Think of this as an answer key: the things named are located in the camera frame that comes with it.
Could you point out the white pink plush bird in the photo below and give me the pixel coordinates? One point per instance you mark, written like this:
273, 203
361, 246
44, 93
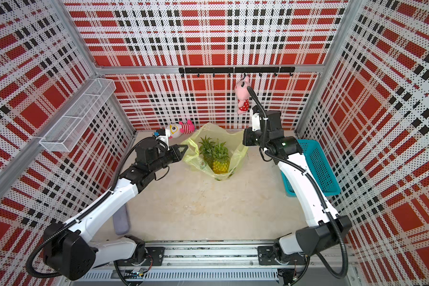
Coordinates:
177, 129

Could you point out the white wire mesh shelf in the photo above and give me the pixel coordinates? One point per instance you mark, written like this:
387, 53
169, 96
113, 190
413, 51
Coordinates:
68, 130

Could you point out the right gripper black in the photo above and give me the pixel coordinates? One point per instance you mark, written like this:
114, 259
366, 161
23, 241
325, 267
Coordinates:
248, 140

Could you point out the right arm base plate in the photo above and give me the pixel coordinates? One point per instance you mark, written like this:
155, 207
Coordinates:
271, 255

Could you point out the pink hanging plush toy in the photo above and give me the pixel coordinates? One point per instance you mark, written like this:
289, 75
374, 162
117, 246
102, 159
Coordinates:
242, 95

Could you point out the yellow-green plastic bag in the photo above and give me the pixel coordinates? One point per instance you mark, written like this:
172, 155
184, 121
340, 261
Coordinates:
233, 142

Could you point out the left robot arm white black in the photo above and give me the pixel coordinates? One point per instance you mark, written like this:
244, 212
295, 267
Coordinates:
68, 249

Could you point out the pineapple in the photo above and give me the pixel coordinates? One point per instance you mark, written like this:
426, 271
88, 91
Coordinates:
221, 156
206, 150

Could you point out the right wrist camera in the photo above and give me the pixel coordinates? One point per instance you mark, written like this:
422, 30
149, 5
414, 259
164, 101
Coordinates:
255, 121

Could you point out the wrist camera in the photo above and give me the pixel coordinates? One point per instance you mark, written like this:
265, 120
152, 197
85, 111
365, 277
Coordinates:
161, 136
255, 121

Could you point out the teal plastic basket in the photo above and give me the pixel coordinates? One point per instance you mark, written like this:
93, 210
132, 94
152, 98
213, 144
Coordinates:
313, 159

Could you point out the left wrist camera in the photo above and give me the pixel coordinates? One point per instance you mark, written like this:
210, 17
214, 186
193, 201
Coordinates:
161, 136

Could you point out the aluminium mounting rail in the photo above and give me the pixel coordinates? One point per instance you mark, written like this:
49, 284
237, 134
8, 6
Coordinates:
184, 263

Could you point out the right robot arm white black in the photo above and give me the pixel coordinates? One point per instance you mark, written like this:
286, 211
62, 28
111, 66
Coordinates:
325, 227

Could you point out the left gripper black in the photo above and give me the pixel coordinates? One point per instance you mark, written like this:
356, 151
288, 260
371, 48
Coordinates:
176, 155

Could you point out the black hook rail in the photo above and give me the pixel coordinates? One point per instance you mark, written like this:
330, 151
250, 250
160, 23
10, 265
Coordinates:
230, 70

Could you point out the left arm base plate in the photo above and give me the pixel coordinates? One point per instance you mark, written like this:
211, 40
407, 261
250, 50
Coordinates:
148, 256

